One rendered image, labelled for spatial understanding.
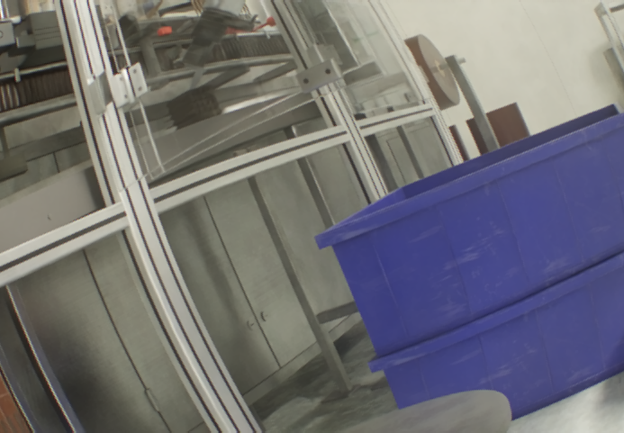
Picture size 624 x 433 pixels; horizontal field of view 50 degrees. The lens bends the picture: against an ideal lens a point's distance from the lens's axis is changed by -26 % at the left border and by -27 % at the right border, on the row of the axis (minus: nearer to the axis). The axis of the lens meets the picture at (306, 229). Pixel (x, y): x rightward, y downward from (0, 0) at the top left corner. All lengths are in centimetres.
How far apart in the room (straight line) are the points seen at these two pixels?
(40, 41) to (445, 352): 95
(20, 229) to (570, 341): 89
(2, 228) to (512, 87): 526
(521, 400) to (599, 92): 482
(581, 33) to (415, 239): 485
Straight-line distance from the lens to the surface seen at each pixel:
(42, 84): 151
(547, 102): 600
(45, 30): 151
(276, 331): 204
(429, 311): 125
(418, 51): 369
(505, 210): 118
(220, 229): 198
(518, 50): 601
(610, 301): 121
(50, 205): 118
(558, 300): 121
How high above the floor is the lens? 51
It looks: 3 degrees down
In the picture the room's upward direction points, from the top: 23 degrees counter-clockwise
